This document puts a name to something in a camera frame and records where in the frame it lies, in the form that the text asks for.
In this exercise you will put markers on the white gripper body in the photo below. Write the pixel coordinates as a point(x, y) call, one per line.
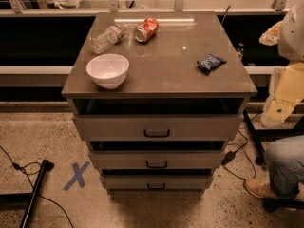
point(293, 37)

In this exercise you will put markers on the grey bottom drawer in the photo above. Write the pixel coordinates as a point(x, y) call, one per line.
point(155, 182)

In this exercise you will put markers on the grey drawer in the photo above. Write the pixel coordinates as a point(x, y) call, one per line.
point(131, 160)
point(155, 182)
point(157, 127)

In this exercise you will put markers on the grey drawer cabinet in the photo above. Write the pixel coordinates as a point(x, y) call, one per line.
point(164, 79)

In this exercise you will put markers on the grey middle drawer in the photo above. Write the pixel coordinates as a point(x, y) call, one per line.
point(131, 160)

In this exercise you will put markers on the grey top drawer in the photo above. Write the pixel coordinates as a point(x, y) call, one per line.
point(157, 127)

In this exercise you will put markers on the black stand leg right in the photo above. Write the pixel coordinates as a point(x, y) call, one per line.
point(259, 135)

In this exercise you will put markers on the black stand leg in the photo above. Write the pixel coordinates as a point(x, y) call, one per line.
point(259, 135)
point(45, 166)

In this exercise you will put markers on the blue snack packet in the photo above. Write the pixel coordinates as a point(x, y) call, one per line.
point(210, 63)

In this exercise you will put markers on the tan work boot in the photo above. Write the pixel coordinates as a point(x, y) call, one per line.
point(260, 189)

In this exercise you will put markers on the crushed orange soda can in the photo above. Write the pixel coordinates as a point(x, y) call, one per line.
point(146, 29)

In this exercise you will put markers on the white bowl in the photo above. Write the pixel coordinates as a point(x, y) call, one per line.
point(108, 70)

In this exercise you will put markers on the clear plastic water bottle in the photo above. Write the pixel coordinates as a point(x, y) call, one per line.
point(111, 36)

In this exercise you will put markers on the blue tape cross mark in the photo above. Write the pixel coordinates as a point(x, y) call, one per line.
point(78, 175)

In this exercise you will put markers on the black stand leg left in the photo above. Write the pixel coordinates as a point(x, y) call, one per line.
point(45, 166)

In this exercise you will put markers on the metal railing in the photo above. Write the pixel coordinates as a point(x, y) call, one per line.
point(152, 0)

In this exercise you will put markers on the black power adapter with cable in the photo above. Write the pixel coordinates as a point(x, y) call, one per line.
point(231, 154)

